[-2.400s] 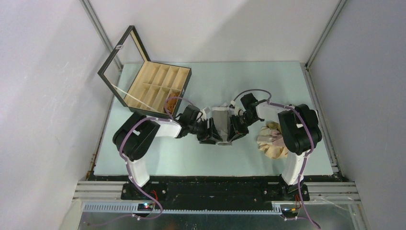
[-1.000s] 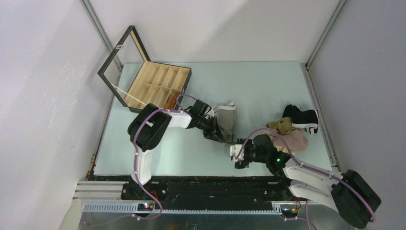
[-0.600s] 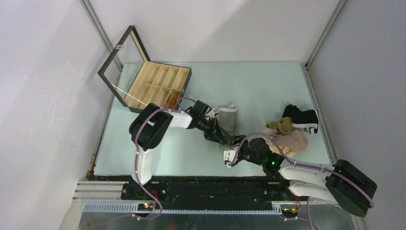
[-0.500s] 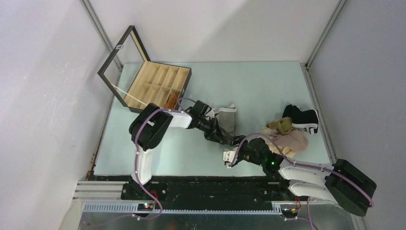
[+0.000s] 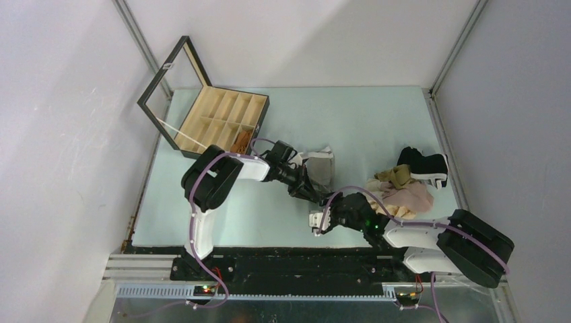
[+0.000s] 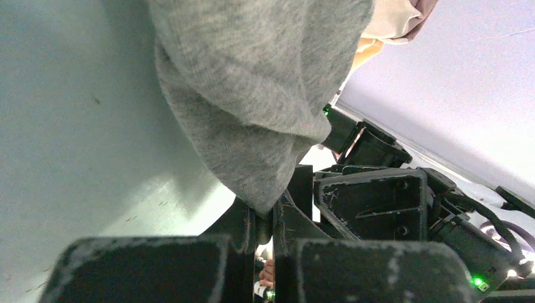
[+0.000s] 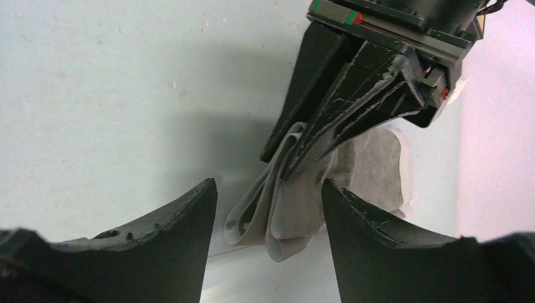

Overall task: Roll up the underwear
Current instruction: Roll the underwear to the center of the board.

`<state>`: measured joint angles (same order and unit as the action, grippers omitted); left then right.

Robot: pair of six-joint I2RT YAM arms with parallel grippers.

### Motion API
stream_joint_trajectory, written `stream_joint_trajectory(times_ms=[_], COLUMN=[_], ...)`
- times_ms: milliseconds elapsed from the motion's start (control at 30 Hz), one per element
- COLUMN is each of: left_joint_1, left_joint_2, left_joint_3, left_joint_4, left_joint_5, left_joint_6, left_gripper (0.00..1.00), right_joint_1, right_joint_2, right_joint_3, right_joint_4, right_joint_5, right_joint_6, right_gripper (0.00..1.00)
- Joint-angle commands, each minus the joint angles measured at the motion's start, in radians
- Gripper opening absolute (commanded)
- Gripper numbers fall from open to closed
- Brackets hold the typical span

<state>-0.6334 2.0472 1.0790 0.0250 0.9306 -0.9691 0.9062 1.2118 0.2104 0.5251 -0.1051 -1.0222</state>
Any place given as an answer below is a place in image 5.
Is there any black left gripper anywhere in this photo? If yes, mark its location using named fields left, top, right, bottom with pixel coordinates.
left=277, top=164, right=319, bottom=203

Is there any orange-brown underwear with cream waistband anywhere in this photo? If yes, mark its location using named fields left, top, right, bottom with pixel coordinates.
left=230, top=130, right=253, bottom=154

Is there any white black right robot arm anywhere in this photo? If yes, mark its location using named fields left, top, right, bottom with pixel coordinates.
left=317, top=191, right=514, bottom=288

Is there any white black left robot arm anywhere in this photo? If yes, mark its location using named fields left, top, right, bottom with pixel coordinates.
left=181, top=141, right=327, bottom=281

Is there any beige crumpled underwear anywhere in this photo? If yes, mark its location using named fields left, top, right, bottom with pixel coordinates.
left=364, top=178, right=417, bottom=219

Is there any olive green underwear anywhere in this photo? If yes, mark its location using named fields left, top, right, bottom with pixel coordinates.
left=374, top=164, right=415, bottom=189

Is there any pale pink underwear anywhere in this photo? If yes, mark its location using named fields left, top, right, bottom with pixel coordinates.
left=380, top=182, right=434, bottom=213

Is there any right controller board with leds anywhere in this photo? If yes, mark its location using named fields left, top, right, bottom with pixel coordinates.
left=396, top=291, right=422, bottom=307

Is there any controller board with leds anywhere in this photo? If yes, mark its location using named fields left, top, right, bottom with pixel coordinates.
left=193, top=285, right=218, bottom=297
left=396, top=291, right=422, bottom=307

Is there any left controller board with leds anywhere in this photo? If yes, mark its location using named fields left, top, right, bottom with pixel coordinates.
left=193, top=285, right=218, bottom=297

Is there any black divided storage box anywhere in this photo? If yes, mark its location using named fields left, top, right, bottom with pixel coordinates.
left=137, top=36, right=270, bottom=158

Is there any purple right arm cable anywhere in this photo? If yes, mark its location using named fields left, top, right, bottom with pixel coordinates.
left=318, top=186, right=510, bottom=275

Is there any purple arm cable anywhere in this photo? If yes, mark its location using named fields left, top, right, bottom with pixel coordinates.
left=189, top=138, right=277, bottom=260
left=318, top=186, right=510, bottom=275

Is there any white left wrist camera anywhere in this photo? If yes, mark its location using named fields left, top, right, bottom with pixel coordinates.
left=288, top=153, right=309, bottom=168

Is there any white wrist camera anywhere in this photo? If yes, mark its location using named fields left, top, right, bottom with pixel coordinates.
left=288, top=153, right=309, bottom=168
left=308, top=211, right=333, bottom=237

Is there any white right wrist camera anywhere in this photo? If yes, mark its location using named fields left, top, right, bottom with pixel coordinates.
left=308, top=211, right=333, bottom=237

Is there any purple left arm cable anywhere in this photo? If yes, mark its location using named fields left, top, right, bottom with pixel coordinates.
left=189, top=138, right=277, bottom=260

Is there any cream lid ribbon strap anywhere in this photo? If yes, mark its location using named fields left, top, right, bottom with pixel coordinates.
left=156, top=116, right=208, bottom=149

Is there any grey slotted cable duct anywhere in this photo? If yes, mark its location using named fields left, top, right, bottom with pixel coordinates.
left=116, top=283, right=397, bottom=301

